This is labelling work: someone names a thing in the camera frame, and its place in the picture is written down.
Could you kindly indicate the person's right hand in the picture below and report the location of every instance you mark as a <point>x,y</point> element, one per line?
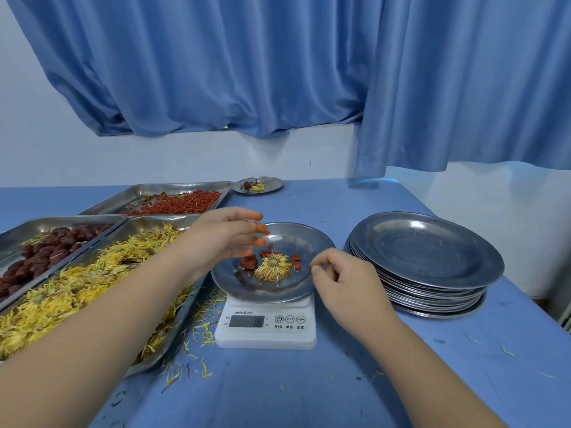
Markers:
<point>357,294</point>

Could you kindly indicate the person's left hand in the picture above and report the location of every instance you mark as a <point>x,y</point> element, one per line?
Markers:
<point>214,238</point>

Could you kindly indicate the person's left fingers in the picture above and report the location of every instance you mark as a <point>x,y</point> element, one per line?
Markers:
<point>254,229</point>

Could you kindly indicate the person's right fingers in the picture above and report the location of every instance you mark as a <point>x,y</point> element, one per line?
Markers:
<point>328,267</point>

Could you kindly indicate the person's left forearm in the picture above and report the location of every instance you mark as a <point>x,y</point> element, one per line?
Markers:
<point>89,343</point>

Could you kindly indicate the person's right forearm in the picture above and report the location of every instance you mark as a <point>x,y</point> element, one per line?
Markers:
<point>423,378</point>

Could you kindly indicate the red goji berry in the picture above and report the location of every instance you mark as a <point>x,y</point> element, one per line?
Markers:
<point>266,253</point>
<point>296,265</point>

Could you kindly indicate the steel plate on scale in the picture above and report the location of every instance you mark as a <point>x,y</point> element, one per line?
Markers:
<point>285,238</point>

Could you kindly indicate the dried red date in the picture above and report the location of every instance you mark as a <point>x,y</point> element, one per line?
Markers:
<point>249,262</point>

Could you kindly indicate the yellow chrysanthemum flower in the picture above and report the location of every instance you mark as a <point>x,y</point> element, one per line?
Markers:
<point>272,268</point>

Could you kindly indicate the small filled steel plate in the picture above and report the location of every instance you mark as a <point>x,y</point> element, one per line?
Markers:
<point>271,184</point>

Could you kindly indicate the pile of red goji berries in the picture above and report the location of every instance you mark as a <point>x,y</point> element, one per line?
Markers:
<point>178,202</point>

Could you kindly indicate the white digital kitchen scale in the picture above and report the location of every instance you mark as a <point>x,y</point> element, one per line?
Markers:
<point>267,336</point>

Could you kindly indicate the stack of empty steel plates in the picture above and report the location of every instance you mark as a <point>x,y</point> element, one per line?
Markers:
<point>423,251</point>

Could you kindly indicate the scattered yellow petals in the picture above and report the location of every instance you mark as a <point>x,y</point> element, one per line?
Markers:
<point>203,325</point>

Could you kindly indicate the steel tray with chrysanthemum flowers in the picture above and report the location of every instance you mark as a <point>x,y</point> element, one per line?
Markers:
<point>176,338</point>

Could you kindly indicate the steel tray with goji berries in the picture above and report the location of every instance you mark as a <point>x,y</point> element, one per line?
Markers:
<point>111,201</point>

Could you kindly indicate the blue curtain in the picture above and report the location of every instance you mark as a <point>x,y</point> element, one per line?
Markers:
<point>187,62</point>
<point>468,80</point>

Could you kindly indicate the pile of yellow chrysanthemum flowers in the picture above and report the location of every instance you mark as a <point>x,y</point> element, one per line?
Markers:
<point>67,289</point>

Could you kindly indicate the pile of dried red dates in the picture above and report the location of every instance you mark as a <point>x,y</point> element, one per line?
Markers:
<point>42,256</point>

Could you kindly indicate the steel tray with red dates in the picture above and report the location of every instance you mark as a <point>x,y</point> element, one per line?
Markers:
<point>18,234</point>

